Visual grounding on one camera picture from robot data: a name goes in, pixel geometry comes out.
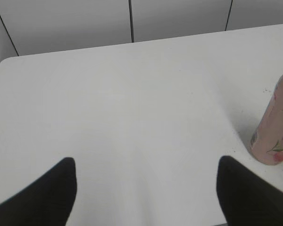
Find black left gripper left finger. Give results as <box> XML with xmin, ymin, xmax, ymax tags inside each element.
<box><xmin>0</xmin><ymin>157</ymin><xmax>77</xmax><ymax>226</ymax></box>

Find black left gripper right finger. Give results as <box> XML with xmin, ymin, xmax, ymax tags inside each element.
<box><xmin>216</xmin><ymin>156</ymin><xmax>283</xmax><ymax>226</ymax></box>

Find pink oolong tea bottle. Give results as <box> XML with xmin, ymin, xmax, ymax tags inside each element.
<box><xmin>250</xmin><ymin>75</ymin><xmax>283</xmax><ymax>165</ymax></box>

